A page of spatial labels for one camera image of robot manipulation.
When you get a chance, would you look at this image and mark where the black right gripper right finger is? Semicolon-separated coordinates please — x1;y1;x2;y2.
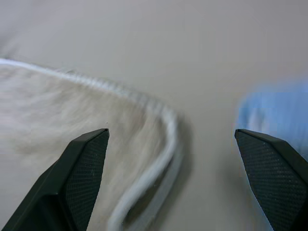
234;128;308;231

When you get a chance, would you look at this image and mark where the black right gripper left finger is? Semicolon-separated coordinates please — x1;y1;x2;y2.
0;128;110;231

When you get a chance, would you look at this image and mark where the beige towel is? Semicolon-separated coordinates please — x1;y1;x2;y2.
0;57;186;231

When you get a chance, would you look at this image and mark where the blue towel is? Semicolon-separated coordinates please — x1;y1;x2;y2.
237;77;308;165

